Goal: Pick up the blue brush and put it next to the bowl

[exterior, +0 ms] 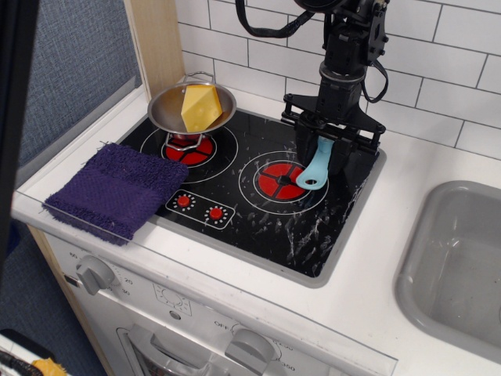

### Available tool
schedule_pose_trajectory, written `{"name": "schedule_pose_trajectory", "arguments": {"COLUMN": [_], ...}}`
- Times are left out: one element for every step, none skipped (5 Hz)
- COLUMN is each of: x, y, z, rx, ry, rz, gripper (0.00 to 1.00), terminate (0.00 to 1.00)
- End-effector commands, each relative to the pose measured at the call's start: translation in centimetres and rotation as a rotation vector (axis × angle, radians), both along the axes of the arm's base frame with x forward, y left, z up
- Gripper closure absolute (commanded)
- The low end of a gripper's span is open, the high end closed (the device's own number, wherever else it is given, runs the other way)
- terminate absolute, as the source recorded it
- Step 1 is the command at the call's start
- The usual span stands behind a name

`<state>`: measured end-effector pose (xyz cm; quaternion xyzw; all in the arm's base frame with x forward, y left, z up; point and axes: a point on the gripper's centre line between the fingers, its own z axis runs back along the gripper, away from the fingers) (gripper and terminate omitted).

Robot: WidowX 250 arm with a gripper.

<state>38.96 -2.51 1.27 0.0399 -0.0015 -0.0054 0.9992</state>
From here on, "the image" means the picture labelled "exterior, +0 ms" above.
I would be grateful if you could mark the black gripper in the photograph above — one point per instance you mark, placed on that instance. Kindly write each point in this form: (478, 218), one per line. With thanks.
(334, 114)

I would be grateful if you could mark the light blue brush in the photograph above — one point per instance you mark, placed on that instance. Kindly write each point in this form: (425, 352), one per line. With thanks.
(315, 176)

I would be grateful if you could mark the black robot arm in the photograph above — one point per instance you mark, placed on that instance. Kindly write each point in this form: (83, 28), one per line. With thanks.
(354, 39)

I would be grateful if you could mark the black toy stove top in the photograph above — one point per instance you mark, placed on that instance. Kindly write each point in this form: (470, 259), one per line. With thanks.
(241, 196)

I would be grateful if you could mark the yellow cheese wedge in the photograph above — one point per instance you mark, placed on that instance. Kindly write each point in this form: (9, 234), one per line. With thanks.
(200, 108)

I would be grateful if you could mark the silver metal pot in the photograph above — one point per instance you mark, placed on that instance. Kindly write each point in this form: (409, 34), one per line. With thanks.
(164, 111)

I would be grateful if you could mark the grey sink basin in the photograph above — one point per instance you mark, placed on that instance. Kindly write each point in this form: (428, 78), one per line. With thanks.
(449, 283)

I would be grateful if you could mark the grey right oven knob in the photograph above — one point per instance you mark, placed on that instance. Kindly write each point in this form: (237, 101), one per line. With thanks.
(250, 350)

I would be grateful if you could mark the grey oven knob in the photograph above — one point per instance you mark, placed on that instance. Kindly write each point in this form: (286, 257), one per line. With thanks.
(94, 274)
(250, 350)

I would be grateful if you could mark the purple towel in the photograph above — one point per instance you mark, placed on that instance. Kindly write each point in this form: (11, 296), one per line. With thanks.
(116, 192)

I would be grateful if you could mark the white toy oven front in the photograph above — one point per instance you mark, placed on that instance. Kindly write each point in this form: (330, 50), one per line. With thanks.
(143, 328)

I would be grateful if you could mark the grey left oven knob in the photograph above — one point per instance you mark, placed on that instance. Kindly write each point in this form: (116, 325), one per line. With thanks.
(94, 274)

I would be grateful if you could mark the yellow object bottom left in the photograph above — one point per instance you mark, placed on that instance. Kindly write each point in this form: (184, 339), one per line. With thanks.
(48, 367)

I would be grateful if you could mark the wooden side post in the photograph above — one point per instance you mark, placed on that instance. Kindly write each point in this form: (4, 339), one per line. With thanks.
(154, 28)

